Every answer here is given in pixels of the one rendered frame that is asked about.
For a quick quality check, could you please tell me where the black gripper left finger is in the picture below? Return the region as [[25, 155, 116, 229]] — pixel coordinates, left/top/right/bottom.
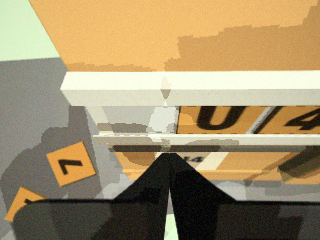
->
[[13, 153, 170, 240]]

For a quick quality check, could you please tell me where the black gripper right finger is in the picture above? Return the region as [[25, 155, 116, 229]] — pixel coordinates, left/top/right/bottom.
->
[[169, 153, 320, 240]]

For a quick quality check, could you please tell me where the white paper ticket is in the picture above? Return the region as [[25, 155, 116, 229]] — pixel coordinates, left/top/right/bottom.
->
[[155, 152, 229, 170]]

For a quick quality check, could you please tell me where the orange flat board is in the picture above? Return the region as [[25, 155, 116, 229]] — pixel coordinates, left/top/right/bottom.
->
[[28, 0, 320, 184]]

